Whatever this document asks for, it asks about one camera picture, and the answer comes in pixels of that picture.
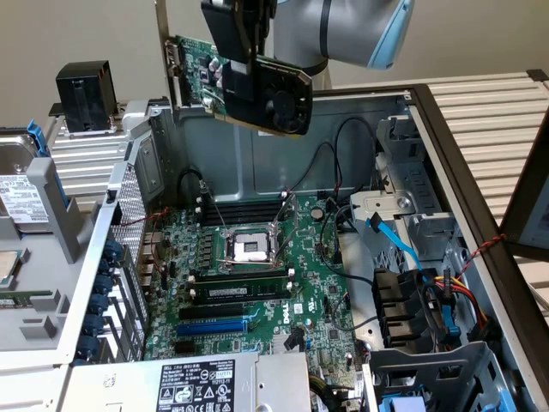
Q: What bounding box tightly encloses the silver chipset heatsink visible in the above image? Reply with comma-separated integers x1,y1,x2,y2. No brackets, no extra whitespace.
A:
270,332,306,355

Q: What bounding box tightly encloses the silver socket cover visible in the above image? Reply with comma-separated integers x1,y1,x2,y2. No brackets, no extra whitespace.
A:
268,192,300,270

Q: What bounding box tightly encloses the grey parts rack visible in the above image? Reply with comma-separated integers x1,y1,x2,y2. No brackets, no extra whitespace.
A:
0,156,100,358

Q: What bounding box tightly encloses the CPU socket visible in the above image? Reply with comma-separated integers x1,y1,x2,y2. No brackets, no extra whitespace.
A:
214,222,284,276

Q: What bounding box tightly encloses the black table end cap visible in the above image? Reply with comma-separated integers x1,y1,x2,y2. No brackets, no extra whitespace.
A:
526,68,549,91

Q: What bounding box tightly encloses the green Dell motherboard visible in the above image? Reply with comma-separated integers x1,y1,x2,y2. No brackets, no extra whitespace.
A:
141,195,365,412

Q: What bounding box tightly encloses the long black expansion slot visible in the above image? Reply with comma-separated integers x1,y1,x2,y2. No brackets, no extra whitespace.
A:
178,302,245,322

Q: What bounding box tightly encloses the dark framed panel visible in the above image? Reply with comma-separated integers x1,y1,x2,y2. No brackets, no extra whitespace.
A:
499,119,549,261

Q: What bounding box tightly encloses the grey perforated disk cage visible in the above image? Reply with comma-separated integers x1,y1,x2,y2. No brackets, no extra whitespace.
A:
362,341,516,412

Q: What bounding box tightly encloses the blue SATA wire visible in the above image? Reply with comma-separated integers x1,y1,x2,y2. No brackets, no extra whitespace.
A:
422,274,462,341
364,212,430,284

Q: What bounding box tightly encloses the open grey PC case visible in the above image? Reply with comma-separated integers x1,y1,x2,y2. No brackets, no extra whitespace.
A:
55,83,549,412

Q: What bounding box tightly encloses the green GPU with black fan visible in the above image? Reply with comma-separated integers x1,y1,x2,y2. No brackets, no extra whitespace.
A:
154,0,314,137

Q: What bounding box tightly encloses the black CPU cooler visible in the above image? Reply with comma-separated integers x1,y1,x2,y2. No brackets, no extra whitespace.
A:
55,59,119,134

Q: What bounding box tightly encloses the silver CPU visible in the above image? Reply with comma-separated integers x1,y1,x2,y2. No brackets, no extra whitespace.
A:
0,248,26,289

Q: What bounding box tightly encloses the black wire low loop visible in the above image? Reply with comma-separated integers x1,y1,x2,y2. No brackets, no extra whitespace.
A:
286,142,341,194

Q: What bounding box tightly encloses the black RAM slot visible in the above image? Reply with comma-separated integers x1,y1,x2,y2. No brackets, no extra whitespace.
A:
187,266,297,285
195,212,284,227
195,200,284,215

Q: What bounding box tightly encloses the black wire small loop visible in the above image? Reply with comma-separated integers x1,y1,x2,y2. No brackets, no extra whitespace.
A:
177,168,206,203

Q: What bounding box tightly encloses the red black twisted wire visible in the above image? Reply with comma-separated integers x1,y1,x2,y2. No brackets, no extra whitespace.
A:
454,233,507,280

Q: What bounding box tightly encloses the black wire tall loop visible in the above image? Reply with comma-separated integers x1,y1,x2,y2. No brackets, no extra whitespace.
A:
333,117,378,203

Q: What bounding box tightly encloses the light blue disk tray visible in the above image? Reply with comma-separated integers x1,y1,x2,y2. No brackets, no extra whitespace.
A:
380,394,426,412

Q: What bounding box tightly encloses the blue expansion slot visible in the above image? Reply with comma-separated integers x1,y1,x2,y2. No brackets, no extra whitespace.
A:
176,317,250,338

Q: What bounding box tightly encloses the red yellow power wire bundle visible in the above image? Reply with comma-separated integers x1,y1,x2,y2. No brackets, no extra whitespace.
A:
422,268,490,340

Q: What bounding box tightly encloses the black plastic fan shroud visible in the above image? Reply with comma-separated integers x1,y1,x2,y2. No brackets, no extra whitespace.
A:
371,268,438,348

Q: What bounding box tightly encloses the silver hard disk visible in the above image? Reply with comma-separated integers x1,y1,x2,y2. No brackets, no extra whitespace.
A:
0,132,55,235

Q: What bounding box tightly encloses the yellow black wire bundle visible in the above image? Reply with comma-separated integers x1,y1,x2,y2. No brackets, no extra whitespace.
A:
308,372,362,412

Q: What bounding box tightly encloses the blue disk carrier bracket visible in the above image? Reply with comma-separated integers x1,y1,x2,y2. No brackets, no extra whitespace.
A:
25,119,69,211

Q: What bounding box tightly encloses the grey metal disk bay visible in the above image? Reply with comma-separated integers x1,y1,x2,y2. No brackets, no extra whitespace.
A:
372,113,462,263

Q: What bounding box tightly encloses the grey power supply unit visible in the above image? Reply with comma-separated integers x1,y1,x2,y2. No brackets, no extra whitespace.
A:
57,351,312,412

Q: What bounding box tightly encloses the silver locking lever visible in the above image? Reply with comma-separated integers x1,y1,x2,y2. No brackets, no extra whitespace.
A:
216,256,280,267
199,179,231,237

